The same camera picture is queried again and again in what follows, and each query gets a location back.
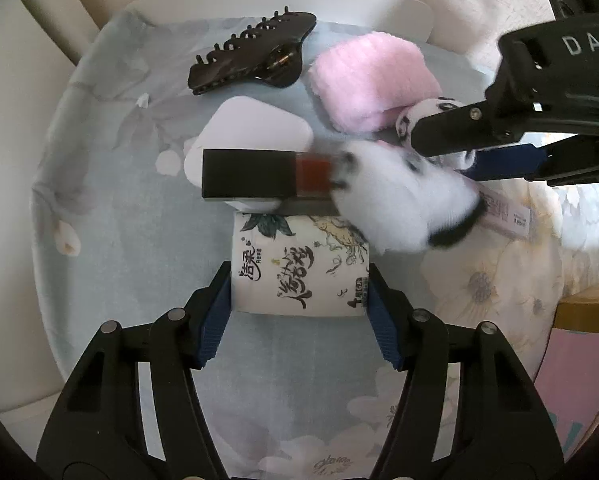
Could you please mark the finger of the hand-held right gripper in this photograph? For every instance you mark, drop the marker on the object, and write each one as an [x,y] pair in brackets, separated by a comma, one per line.
[504,162]
[454,130]

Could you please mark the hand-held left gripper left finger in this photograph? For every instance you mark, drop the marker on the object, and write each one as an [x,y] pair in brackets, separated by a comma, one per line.
[214,330]

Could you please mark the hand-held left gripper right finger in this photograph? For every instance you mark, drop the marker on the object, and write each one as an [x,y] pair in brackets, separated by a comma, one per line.
[384,330]

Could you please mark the slim pink cosmetic box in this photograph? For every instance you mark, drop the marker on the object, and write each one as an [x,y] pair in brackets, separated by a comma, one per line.
[509,212]

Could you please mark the white panda plush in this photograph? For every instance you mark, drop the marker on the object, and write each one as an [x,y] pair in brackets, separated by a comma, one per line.
[404,200]

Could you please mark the pink sock with panda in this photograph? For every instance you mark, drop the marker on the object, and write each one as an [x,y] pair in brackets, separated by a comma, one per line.
[369,80]

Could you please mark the printed white tissue pack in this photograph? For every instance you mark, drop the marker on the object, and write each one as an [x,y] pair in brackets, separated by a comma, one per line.
[299,270]

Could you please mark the black and red lipstick box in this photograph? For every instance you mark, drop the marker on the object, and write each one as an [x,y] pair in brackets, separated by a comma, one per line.
[249,172]

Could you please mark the cardboard box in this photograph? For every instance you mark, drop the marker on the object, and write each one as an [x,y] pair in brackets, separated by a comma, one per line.
[574,375]

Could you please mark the white earbud case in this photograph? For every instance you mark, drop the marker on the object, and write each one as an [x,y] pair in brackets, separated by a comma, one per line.
[249,125]

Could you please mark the large black hair claw clip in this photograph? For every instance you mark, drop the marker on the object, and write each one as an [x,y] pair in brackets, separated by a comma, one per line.
[259,52]

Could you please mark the blue floral cloth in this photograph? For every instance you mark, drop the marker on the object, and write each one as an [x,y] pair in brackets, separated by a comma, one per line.
[129,260]

